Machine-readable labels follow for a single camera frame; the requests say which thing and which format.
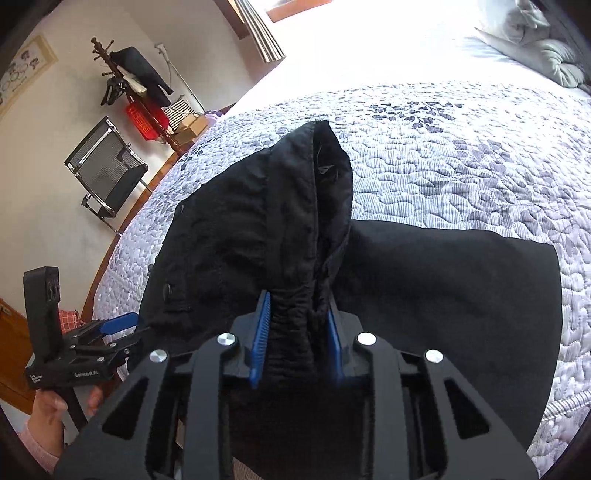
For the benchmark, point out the black pants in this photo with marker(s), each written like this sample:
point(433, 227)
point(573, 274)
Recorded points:
point(281, 221)

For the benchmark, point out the framed wall picture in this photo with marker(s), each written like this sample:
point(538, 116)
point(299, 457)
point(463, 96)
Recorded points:
point(31, 61)

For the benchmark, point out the cardboard box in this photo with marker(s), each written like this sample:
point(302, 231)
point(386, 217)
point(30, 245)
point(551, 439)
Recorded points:
point(189, 129)

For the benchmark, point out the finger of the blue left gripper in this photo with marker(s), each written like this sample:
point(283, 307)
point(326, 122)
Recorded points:
point(119, 323)

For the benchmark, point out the grey leaf-pattern quilt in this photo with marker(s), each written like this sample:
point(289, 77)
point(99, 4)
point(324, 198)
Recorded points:
point(509, 160)

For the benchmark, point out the black mesh chair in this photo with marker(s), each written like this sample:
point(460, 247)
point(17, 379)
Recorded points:
point(108, 169)

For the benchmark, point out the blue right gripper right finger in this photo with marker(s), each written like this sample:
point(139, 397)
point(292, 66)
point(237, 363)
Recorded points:
point(334, 341)

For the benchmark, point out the wooden coat rack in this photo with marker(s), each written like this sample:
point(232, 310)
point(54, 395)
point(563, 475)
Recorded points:
point(101, 53)

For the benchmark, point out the person's left hand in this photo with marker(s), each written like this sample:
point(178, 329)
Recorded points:
point(46, 421)

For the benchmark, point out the grey pillow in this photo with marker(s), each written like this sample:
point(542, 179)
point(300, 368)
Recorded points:
point(525, 33)

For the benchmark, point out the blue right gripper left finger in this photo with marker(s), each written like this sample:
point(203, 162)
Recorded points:
point(260, 336)

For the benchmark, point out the black hanging jacket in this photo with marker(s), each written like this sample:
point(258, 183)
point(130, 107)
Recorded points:
point(131, 60)

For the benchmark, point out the striped window curtain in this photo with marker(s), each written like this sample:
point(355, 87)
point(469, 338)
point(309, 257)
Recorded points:
point(266, 44)

